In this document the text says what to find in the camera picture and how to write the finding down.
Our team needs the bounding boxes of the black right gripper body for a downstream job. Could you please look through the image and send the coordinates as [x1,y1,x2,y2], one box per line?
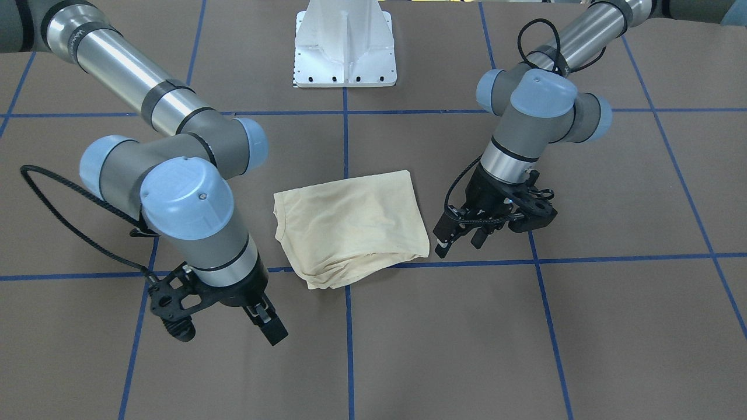
[200,265,272,319]

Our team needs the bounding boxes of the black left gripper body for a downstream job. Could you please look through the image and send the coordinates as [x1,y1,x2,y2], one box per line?
[452,164,520,234]

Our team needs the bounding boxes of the cream long-sleeve printed shirt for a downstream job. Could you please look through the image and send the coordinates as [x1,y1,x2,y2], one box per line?
[273,170,430,290]

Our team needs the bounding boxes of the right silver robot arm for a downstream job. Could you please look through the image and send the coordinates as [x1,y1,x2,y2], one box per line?
[2,1,288,345]

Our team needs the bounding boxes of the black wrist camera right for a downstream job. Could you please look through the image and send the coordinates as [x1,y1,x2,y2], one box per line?
[142,263,204,342]

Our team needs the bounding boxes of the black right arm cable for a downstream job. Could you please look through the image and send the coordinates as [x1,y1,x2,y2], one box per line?
[20,164,161,286]

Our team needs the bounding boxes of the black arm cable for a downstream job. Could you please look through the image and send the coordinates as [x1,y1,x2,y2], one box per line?
[20,164,161,286]
[444,17,608,219]

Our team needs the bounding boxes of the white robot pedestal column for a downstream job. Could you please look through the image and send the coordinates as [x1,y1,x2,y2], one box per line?
[293,1,398,88]

